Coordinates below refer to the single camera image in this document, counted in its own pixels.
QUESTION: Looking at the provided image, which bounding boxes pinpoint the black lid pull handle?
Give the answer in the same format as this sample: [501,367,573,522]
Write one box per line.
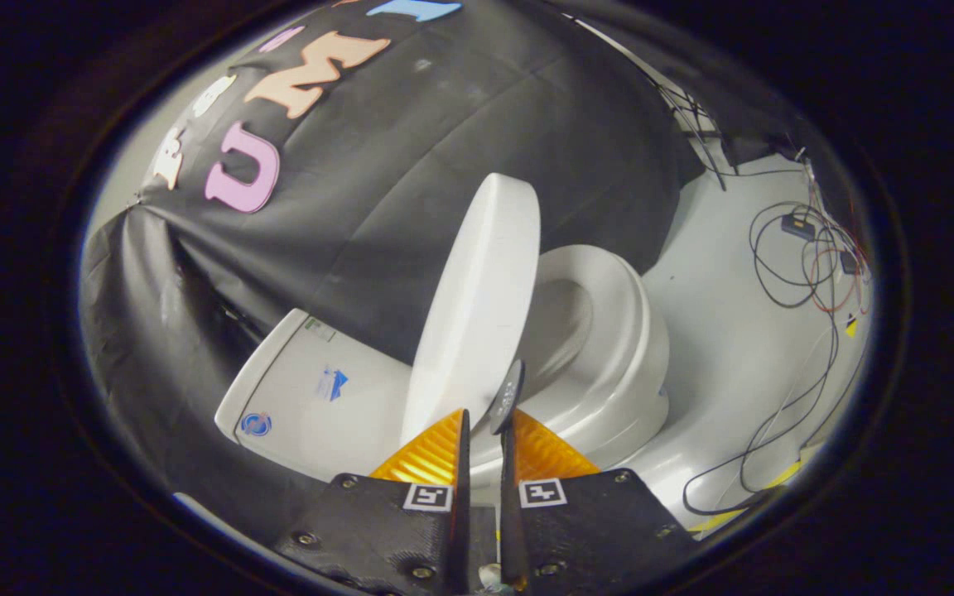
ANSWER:
[489,358,526,435]

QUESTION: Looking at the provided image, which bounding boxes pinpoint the tangle of black cables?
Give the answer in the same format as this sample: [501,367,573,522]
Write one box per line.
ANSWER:
[682,161,871,516]

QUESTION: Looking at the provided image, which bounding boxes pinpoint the white ceramic toilet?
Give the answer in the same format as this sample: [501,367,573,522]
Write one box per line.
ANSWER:
[214,248,671,507]

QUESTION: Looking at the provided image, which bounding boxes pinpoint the black backdrop cloth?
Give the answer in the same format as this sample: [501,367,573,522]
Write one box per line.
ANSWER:
[79,0,859,547]

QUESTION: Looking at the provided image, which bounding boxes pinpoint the red cable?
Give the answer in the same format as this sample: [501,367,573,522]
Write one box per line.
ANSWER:
[808,178,871,315]

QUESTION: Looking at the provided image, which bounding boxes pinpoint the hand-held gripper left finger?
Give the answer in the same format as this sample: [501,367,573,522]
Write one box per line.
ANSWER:
[274,408,472,596]

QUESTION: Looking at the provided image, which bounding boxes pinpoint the white toilet lid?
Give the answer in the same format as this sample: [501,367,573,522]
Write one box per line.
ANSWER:
[401,172,542,448]

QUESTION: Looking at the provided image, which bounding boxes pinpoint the yellow floor tape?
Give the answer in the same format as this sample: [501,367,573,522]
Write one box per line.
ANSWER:
[688,447,817,535]

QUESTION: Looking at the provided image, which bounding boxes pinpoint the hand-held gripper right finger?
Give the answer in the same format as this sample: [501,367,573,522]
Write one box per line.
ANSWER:
[498,408,697,593]

